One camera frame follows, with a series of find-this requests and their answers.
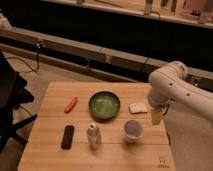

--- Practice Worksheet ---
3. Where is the small white bottle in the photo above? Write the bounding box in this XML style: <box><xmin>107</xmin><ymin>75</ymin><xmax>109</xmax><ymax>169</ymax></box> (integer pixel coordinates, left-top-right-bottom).
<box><xmin>87</xmin><ymin>123</ymin><xmax>102</xmax><ymax>150</ymax></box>

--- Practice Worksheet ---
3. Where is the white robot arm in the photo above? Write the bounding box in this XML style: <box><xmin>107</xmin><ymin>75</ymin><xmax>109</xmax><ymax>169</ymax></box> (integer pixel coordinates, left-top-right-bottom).
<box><xmin>147</xmin><ymin>61</ymin><xmax>213</xmax><ymax>123</ymax></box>

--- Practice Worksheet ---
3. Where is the white paper cup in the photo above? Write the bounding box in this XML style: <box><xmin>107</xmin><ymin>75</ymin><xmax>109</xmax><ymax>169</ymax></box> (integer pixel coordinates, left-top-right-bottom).
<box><xmin>122</xmin><ymin>120</ymin><xmax>144</xmax><ymax>143</ymax></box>

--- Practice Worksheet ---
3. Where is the green bowl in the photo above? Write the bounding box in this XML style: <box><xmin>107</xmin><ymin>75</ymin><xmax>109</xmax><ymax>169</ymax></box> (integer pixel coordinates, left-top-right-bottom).
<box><xmin>88</xmin><ymin>91</ymin><xmax>120</xmax><ymax>121</ymax></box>

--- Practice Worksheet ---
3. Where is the wooden table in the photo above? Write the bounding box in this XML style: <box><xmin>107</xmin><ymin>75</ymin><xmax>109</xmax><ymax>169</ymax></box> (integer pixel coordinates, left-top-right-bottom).
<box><xmin>17</xmin><ymin>81</ymin><xmax>177</xmax><ymax>171</ymax></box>

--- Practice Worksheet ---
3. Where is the orange carrot toy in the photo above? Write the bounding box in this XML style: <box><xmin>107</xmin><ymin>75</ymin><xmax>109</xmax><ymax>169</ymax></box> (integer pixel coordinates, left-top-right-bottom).
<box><xmin>64</xmin><ymin>97</ymin><xmax>78</xmax><ymax>113</ymax></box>

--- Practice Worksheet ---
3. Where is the black remote control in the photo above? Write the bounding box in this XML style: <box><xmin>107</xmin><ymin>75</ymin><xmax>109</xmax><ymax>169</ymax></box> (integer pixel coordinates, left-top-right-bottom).
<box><xmin>61</xmin><ymin>125</ymin><xmax>75</xmax><ymax>149</ymax></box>

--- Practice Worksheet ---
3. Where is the black office chair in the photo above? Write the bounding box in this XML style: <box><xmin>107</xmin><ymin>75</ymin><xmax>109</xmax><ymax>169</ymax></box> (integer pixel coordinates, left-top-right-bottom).
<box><xmin>0</xmin><ymin>50</ymin><xmax>37</xmax><ymax>153</ymax></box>

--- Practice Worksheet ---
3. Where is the black cable on floor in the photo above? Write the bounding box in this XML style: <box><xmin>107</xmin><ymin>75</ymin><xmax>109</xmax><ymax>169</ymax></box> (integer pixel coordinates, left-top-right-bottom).
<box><xmin>3</xmin><ymin>39</ymin><xmax>45</xmax><ymax>74</ymax></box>

